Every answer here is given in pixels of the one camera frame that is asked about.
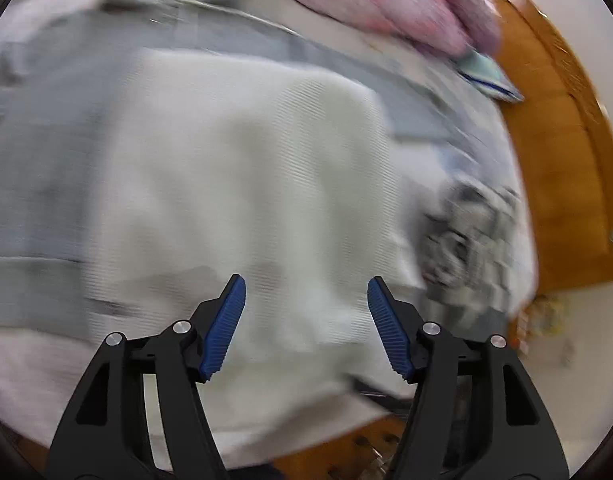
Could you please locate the grey garment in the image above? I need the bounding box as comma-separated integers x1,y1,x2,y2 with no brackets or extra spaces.
0,7,487,331

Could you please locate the wooden bed headboard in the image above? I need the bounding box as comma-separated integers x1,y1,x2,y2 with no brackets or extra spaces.
479,0,613,291

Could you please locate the teal striped pillow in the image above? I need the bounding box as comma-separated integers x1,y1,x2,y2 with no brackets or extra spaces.
456,50,524,103

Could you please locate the white jacket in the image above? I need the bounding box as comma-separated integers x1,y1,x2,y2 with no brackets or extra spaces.
84,49,437,466

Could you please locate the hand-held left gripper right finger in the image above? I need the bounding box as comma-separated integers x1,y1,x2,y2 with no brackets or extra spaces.
367,276,569,480

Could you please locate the yellow packet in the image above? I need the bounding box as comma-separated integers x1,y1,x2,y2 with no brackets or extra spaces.
519,295,572,341

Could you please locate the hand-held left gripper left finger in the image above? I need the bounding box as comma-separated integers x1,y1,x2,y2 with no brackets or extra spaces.
46,274,247,480

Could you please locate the purple floral quilt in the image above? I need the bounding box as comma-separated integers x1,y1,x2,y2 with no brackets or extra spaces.
261,0,502,56

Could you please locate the grey checkered sweater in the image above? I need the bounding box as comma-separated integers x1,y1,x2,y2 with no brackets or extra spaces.
421,180,527,321

